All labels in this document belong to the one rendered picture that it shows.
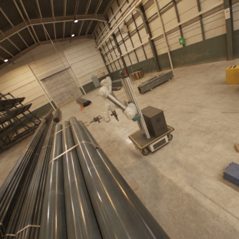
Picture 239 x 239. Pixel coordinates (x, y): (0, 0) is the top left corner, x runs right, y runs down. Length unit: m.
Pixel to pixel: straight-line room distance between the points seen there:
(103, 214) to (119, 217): 0.08
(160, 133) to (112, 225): 2.32
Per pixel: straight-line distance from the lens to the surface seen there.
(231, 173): 2.27
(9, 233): 2.57
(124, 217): 0.61
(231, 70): 5.52
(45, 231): 0.82
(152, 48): 12.70
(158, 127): 2.63
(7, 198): 2.74
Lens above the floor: 1.97
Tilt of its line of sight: 23 degrees down
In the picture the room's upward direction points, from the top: 24 degrees counter-clockwise
